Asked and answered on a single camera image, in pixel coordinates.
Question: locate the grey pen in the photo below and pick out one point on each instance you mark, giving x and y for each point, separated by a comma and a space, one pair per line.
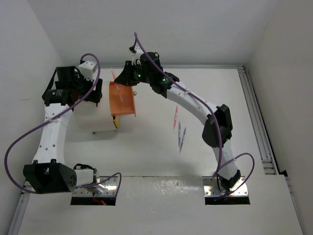
182, 140

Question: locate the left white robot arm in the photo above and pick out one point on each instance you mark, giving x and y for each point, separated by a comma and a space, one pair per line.
48, 172

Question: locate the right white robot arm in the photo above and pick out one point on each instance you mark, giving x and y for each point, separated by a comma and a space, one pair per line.
146, 68

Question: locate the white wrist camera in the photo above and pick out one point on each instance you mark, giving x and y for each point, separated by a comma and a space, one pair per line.
87, 69
137, 53

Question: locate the blue pen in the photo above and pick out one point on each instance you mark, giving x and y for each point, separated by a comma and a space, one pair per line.
179, 134

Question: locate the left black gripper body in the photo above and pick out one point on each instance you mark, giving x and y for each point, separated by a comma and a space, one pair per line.
82, 86

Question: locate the coral drawer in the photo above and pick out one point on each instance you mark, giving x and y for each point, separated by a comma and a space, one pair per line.
117, 107

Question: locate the red pen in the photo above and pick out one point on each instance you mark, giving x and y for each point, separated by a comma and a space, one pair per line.
175, 118
117, 85

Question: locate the metal base plate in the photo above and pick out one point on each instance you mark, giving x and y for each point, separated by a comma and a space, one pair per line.
211, 189
106, 189

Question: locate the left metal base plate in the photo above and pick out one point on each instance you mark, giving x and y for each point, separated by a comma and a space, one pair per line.
106, 189

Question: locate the round drawer cabinet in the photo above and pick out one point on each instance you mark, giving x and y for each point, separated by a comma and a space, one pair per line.
91, 117

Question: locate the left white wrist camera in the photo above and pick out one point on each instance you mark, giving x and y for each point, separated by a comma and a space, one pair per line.
87, 69

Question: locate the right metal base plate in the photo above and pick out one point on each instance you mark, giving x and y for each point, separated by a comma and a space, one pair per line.
211, 189

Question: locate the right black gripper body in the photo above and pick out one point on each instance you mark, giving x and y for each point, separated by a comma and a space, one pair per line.
140, 76

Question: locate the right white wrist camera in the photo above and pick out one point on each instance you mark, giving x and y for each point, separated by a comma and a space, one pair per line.
137, 53

